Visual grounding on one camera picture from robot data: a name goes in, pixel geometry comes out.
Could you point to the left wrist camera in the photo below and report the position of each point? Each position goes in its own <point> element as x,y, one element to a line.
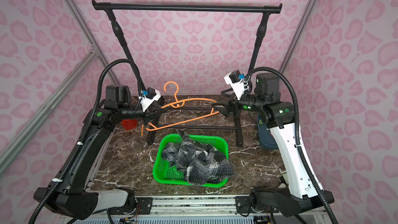
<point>148,97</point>

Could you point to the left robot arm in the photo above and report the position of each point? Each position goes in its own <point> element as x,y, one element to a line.
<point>66,193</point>

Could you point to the black clothes rack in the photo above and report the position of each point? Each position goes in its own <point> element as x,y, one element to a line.
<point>266,11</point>

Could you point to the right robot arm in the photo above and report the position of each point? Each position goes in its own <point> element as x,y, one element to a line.
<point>268,92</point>

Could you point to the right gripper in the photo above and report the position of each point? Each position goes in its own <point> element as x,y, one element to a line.
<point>233,106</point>

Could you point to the black white plaid shirt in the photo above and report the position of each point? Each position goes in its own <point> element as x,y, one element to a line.
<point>199,163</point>

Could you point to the green plastic basket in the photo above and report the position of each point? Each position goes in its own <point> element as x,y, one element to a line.
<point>165,174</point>

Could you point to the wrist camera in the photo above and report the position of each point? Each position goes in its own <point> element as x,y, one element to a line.
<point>148,97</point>
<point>237,82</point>

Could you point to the red pen holder cup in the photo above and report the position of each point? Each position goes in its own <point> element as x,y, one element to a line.
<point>129,124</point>

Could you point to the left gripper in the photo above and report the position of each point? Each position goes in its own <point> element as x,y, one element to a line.
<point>147,113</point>

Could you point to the orange plastic hanger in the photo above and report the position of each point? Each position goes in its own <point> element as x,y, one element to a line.
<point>178,104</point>

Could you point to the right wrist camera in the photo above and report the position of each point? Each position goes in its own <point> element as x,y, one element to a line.
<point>237,82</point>

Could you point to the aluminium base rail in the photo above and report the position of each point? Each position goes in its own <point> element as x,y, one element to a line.
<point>204,209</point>

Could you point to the teal plastic tray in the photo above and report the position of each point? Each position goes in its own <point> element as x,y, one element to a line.
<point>266,140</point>

